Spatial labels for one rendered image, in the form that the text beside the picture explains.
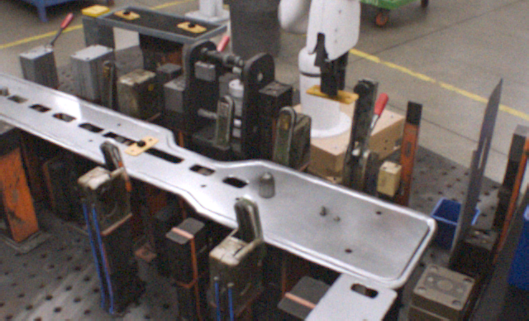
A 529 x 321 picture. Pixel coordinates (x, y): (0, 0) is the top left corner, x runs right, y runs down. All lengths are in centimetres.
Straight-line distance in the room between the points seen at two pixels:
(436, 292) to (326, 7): 45
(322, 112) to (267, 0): 261
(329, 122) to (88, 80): 72
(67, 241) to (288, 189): 67
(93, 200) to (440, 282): 66
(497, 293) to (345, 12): 49
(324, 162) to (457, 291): 91
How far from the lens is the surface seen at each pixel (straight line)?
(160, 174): 123
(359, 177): 119
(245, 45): 442
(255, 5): 428
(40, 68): 181
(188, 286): 113
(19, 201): 155
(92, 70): 158
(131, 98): 149
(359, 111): 115
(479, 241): 97
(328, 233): 106
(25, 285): 149
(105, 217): 119
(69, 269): 150
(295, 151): 127
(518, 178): 109
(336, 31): 89
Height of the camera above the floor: 166
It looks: 30 degrees down
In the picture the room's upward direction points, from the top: straight up
